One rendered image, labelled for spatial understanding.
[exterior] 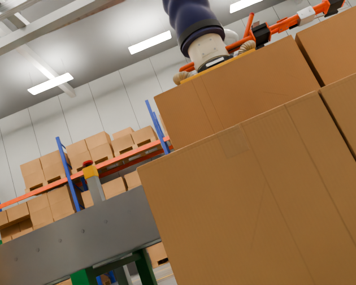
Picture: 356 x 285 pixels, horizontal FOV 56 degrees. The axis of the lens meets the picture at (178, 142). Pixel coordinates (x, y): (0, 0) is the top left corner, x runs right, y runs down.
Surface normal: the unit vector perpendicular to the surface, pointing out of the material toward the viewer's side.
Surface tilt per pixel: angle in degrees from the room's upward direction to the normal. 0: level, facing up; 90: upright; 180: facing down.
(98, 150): 90
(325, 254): 90
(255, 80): 90
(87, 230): 90
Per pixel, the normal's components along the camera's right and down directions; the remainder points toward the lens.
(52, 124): -0.12, -0.24
